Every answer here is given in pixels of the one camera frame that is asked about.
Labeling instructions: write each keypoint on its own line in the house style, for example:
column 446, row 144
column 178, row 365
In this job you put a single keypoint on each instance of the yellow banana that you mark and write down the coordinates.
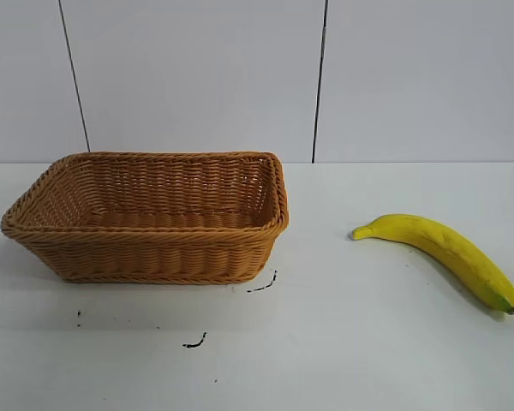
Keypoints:
column 450, row 252

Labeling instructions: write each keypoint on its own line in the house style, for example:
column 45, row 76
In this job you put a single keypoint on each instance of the brown woven wicker basket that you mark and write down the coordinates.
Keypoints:
column 154, row 252

